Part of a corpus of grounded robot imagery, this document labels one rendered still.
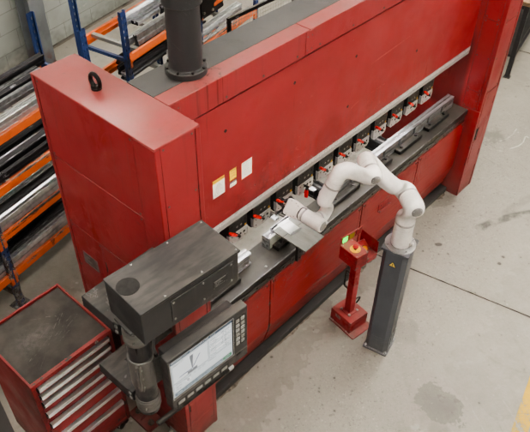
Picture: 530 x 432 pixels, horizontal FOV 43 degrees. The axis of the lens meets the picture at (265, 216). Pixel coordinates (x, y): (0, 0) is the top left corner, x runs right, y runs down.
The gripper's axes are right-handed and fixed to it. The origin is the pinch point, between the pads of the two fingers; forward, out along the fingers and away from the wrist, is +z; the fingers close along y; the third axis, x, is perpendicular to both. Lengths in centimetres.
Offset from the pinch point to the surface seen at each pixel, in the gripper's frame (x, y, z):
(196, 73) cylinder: -104, -53, 9
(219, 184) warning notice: -59, -4, 4
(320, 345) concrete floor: 89, 95, -29
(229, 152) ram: -63, -22, 4
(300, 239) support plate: 22.4, 19.3, -11.3
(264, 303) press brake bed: 25, 68, -7
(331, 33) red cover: -23, -97, 2
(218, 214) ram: -49, 13, 4
